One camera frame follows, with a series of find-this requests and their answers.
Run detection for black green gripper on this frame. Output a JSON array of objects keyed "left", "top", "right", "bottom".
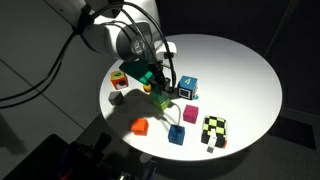
[{"left": 119, "top": 61, "right": 169, "bottom": 93}]

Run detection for green block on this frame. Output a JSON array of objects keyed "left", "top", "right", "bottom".
[{"left": 150, "top": 89, "right": 168, "bottom": 104}]

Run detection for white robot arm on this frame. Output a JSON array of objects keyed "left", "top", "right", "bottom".
[{"left": 43, "top": 0, "right": 177, "bottom": 92}]

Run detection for yellow-green block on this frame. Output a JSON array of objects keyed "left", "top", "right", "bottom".
[{"left": 154, "top": 99, "right": 170, "bottom": 112}]

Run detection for magenta block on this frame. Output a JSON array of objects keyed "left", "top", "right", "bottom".
[{"left": 183, "top": 105, "right": 199, "bottom": 124}]

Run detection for orange block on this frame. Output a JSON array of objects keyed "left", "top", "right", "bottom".
[{"left": 131, "top": 118, "right": 149, "bottom": 136}]

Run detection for grey block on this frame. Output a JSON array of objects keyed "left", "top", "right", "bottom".
[{"left": 108, "top": 91, "right": 124, "bottom": 105}]

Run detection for blue block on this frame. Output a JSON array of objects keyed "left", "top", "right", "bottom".
[{"left": 168, "top": 125, "right": 185, "bottom": 145}]

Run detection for yellow ball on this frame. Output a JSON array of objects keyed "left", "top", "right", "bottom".
[{"left": 143, "top": 85, "right": 152, "bottom": 93}]

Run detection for blue number four cube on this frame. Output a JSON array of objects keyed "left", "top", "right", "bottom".
[{"left": 178, "top": 76, "right": 198, "bottom": 100}]

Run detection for orange number cube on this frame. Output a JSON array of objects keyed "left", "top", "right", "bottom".
[{"left": 110, "top": 70, "right": 128, "bottom": 90}]

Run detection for black yellow checkered cube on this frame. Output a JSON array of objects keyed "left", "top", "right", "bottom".
[{"left": 201, "top": 116, "right": 227, "bottom": 153}]

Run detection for black equipment below table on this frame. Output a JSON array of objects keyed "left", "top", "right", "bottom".
[{"left": 45, "top": 134, "right": 157, "bottom": 180}]

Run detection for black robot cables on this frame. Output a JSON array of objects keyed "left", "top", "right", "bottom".
[{"left": 0, "top": 1, "right": 183, "bottom": 128}]

